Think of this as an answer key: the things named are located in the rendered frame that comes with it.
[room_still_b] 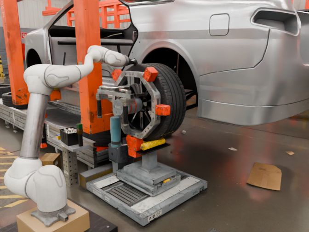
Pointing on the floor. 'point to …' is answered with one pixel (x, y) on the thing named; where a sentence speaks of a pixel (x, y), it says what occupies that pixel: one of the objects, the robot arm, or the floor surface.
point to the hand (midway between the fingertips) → (134, 62)
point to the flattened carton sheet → (265, 176)
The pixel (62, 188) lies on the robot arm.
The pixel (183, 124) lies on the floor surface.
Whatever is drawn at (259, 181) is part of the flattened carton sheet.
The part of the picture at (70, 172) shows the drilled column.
